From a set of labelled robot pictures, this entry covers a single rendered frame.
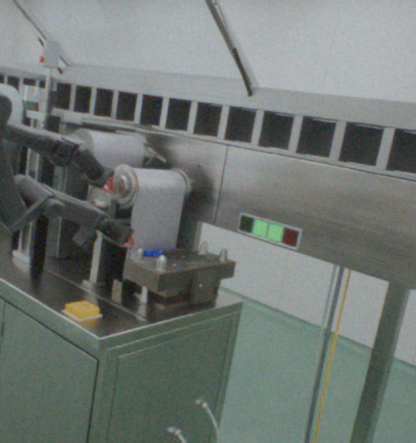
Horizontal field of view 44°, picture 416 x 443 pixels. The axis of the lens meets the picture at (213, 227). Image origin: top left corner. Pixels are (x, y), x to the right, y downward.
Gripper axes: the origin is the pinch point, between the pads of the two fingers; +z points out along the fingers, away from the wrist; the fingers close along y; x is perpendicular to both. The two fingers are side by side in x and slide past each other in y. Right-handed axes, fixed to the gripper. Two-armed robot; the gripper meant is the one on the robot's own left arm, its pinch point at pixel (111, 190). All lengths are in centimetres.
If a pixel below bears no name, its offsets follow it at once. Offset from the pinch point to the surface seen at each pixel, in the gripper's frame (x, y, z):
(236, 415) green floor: -29, 9, 162
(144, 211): 1.7, 8.2, 10.2
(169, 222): 6.1, 9.0, 23.3
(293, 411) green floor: -9, 28, 186
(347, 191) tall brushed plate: 34, 66, 16
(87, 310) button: -36.7, 20.4, 2.0
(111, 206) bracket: -3.5, 0.4, 4.0
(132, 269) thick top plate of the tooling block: -17.6, 16.3, 13.0
